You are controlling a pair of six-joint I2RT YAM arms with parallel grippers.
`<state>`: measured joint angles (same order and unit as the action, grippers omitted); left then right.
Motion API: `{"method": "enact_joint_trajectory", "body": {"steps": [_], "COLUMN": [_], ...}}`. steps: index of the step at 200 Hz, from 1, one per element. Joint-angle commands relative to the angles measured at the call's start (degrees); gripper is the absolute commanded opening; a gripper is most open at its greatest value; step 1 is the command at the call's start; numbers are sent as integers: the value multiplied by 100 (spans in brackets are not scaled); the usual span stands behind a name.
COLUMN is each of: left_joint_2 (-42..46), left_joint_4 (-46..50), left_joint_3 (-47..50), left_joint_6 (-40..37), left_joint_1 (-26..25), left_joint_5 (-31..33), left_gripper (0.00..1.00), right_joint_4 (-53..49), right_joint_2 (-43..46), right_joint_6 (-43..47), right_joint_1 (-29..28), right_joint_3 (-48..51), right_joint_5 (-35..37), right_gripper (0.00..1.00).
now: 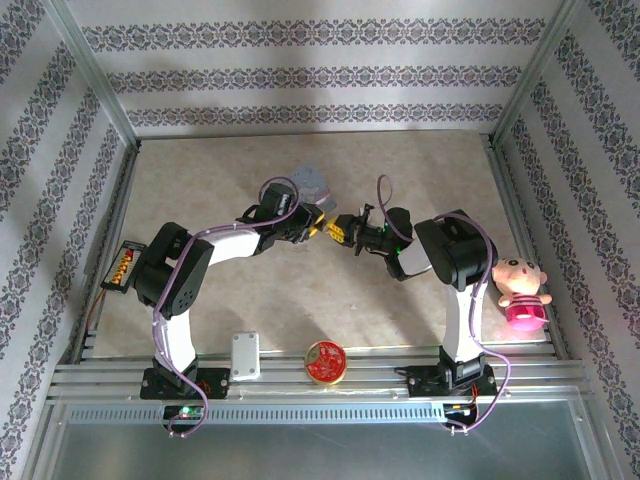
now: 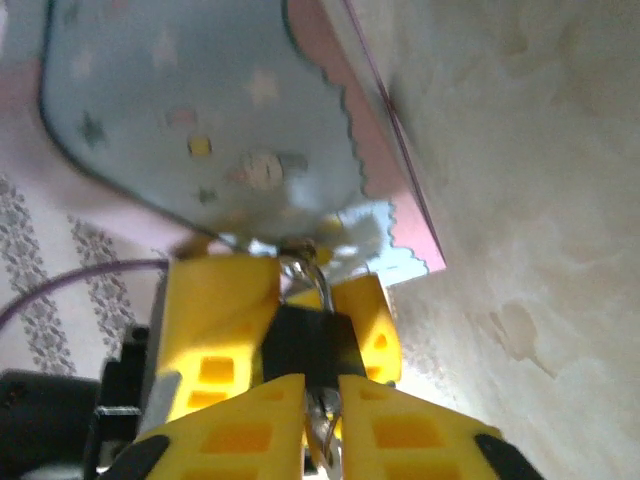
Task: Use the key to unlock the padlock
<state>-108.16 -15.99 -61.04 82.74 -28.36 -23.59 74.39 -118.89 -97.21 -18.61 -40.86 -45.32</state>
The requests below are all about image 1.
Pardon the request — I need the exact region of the pastel cartoon print box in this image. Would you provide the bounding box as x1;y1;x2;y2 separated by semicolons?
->
286;161;338;212

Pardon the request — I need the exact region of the round red tin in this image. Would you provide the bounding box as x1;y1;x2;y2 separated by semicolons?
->
304;340;348;388

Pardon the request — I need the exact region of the white rectangular plate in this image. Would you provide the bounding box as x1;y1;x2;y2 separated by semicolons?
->
230;330;261;383

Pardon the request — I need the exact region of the pink plush doll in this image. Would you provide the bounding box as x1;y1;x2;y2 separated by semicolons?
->
490;255;554;332

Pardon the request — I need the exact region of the black hub with orange connectors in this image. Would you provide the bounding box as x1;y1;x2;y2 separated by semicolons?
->
100;240;150;293

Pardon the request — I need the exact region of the small circuit board green light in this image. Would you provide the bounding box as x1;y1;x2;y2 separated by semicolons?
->
161;404;207;422

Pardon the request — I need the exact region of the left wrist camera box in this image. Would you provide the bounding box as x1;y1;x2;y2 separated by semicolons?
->
258;181;300;217

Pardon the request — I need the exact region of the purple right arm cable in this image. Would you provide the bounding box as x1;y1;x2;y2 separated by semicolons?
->
375;173;511;437

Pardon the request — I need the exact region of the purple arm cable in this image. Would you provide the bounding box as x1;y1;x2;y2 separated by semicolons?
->
375;173;511;437
151;176;315;439

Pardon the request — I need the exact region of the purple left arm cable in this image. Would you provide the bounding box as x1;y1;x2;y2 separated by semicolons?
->
151;176;315;439

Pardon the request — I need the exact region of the aluminium side rail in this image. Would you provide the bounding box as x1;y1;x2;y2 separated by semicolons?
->
73;142;141;362
480;133;572;359

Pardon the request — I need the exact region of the aluminium front rail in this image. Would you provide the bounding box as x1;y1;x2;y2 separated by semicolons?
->
46;346;587;405

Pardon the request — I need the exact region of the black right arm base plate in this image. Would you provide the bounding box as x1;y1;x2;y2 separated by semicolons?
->
406;364;499;400

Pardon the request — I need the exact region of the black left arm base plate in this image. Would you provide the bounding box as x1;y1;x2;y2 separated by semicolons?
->
139;367;232;401

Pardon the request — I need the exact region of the grey slotted cable duct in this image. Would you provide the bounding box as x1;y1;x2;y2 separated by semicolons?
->
64;403;447;426

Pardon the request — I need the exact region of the aluminium corner post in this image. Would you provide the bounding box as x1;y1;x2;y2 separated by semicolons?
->
490;0;590;147
41;0;140;147

